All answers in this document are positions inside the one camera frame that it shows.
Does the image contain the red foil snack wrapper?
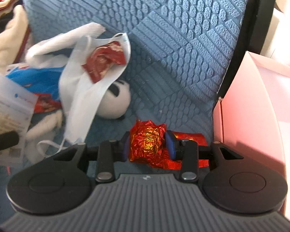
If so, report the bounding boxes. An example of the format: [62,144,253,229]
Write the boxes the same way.
[129,119,210,171]

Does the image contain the panda plush toy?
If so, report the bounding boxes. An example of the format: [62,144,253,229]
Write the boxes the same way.
[96,80,131,119]

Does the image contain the white face mask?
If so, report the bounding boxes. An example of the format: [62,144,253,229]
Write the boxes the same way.
[37,32,131,158]

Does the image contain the blue white plastic bag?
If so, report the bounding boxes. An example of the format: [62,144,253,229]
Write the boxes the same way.
[6,66,64,113]

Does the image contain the white knitted cloth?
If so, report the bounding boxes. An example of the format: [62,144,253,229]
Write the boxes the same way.
[25,22,106,69]

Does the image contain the white printed paper packet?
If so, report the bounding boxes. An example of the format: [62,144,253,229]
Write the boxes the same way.
[0,73,38,167]

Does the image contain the dark red snack packet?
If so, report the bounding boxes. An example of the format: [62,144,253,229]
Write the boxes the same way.
[82,41,127,83]

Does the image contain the cream black red blanket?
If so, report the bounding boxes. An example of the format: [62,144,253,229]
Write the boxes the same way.
[0,0,30,73]

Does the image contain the blue textured sofa cushion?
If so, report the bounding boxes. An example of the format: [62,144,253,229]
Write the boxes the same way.
[24,0,248,146]

